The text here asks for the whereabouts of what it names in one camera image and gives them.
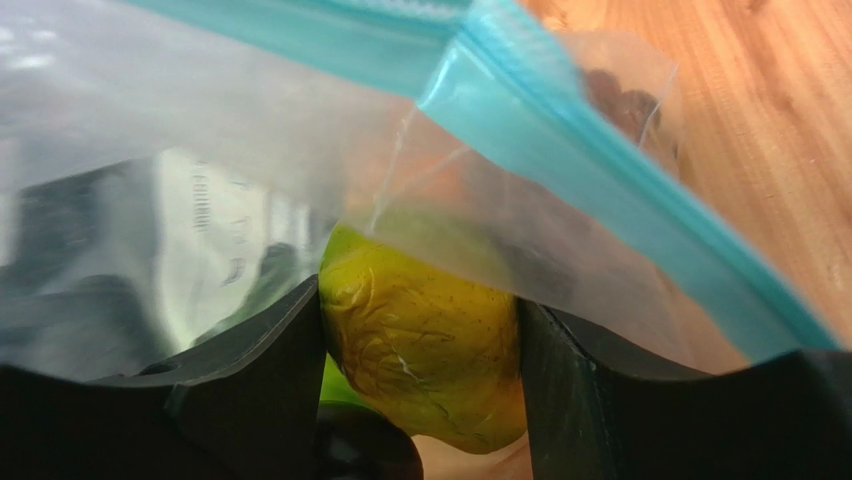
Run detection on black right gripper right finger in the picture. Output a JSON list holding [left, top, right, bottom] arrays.
[[520, 301, 851, 479]]

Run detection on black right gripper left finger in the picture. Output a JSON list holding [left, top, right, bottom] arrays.
[[1, 277, 326, 479]]

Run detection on dark purple fake mangosteen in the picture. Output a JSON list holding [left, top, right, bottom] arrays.
[[312, 401, 424, 480]]

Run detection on yellow green fake mango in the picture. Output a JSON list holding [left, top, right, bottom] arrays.
[[318, 225, 527, 454]]

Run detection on clear zip top bag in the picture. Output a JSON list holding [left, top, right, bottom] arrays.
[[1, 1, 844, 380]]

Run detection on green fake lime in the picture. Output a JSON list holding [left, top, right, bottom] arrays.
[[320, 355, 369, 408]]

